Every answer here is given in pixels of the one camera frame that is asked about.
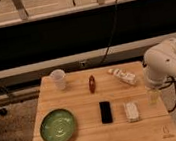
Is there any black rectangular block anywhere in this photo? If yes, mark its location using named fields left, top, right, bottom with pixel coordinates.
left=99, top=101, right=113, bottom=124

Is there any red pepper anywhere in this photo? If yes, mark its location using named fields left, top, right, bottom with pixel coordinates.
left=88, top=75, right=96, bottom=94

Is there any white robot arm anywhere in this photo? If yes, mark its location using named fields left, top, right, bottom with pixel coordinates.
left=143, top=37, right=176, bottom=105

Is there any white sponge block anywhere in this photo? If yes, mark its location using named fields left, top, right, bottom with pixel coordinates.
left=124, top=102, right=140, bottom=123

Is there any white plastic bottle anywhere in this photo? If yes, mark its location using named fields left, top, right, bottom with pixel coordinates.
left=108, top=68, right=137, bottom=85

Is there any clear plastic cup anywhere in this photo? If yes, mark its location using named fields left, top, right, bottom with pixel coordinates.
left=50, top=69, right=66, bottom=90

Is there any green ceramic plate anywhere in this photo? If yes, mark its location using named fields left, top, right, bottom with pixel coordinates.
left=39, top=108, right=77, bottom=141

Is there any black cable on floor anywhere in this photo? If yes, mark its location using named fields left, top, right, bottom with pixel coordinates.
left=157, top=75, right=176, bottom=114

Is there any black hanging cable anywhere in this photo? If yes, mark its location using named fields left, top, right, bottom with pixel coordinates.
left=88, top=0, right=129, bottom=65

